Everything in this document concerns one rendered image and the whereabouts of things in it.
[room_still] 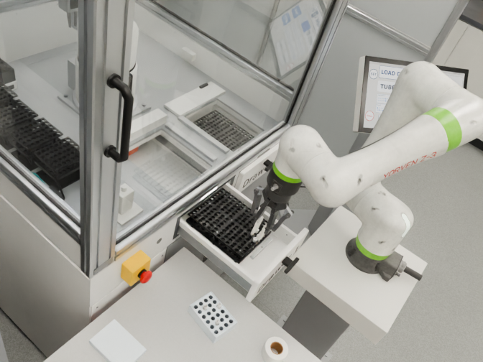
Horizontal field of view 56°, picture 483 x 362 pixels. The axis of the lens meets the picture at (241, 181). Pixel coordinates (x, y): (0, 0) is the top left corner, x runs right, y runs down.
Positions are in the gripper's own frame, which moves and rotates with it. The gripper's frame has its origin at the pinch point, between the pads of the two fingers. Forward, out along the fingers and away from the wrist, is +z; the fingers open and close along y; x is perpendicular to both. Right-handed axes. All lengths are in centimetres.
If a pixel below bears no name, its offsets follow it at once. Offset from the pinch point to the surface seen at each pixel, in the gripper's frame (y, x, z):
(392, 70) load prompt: -7, 95, -20
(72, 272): -28, -46, 8
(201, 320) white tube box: 4.1, -26.7, 16.6
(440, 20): -10, 167, -22
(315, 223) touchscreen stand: 0, 99, 84
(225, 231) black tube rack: -9.4, -2.0, 9.7
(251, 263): 3.2, -2.8, 12.7
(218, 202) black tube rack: -17.7, 3.7, 7.1
